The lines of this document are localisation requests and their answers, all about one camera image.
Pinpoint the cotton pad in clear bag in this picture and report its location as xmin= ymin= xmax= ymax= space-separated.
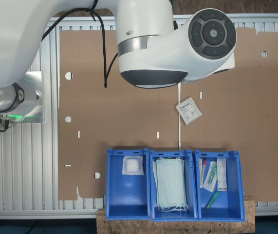
xmin=122 ymin=156 xmax=145 ymax=176

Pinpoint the loose green tube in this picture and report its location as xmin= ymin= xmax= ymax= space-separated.
xmin=204 ymin=191 xmax=220 ymax=210

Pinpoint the blue bin holding masks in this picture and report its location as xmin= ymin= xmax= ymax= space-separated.
xmin=149 ymin=149 xmax=199 ymax=222

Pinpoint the green item in clear packet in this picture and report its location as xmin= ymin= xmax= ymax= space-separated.
xmin=203 ymin=160 xmax=219 ymax=192

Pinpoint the pale green face mask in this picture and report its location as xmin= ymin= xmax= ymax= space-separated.
xmin=152 ymin=158 xmax=159 ymax=204
xmin=156 ymin=157 xmax=187 ymax=206

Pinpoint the blue bin holding cotton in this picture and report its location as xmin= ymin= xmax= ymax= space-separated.
xmin=105 ymin=148 xmax=151 ymax=220

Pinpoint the brown cardboard sheet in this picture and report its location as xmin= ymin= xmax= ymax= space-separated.
xmin=57 ymin=29 xmax=180 ymax=201
xmin=180 ymin=27 xmax=278 ymax=202

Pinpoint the blue bin holding tubes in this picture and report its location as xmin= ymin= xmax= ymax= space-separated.
xmin=194 ymin=149 xmax=245 ymax=222

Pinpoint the chipboard block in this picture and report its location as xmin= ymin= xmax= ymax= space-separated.
xmin=96 ymin=199 xmax=256 ymax=234

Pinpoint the long white printed packet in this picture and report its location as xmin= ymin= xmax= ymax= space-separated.
xmin=217 ymin=157 xmax=228 ymax=192

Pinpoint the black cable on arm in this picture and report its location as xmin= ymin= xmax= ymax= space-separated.
xmin=41 ymin=0 xmax=119 ymax=88

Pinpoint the red-capped tube in packet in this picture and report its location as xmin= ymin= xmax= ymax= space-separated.
xmin=198 ymin=157 xmax=207 ymax=188

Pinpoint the white printed cotton packet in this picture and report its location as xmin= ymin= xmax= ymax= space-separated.
xmin=175 ymin=96 xmax=203 ymax=126

